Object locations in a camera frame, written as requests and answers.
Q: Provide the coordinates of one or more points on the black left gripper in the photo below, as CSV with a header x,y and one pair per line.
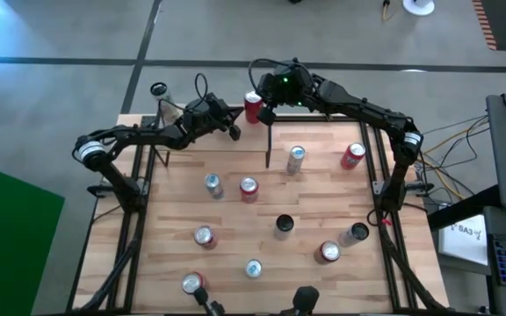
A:
x,y
204,118

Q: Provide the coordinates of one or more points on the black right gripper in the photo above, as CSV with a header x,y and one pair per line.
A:
x,y
286,85

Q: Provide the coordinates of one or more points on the red Coca-Cola can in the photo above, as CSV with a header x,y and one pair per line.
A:
x,y
253,107

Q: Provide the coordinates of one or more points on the silver blue Red Bull can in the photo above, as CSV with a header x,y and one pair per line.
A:
x,y
296,160
253,268
214,185

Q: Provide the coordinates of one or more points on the orange Fanta can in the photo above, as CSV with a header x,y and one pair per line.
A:
x,y
352,155
249,189

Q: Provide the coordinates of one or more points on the white Celsius can black lid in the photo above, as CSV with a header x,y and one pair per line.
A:
x,y
284,226
354,234
161,90

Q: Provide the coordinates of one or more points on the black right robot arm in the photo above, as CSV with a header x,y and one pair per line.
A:
x,y
367,109

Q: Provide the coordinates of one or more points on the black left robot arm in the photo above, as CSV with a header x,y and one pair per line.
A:
x,y
125,136

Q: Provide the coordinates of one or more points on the wooden shelf black metal legs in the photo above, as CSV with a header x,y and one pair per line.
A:
x,y
248,140

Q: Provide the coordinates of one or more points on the red soda can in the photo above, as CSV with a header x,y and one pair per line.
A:
x,y
327,252
191,282
205,237

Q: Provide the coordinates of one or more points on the black power connector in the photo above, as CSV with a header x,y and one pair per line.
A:
x,y
420,188

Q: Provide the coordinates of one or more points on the white round stand base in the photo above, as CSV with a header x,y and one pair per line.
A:
x,y
418,8

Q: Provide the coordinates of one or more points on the black desk beam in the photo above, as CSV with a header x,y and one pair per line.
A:
x,y
459,211

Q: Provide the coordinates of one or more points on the white SA3 sign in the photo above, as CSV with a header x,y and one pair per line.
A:
x,y
464,243

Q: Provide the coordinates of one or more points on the green floor mat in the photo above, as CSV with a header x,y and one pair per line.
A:
x,y
7,246

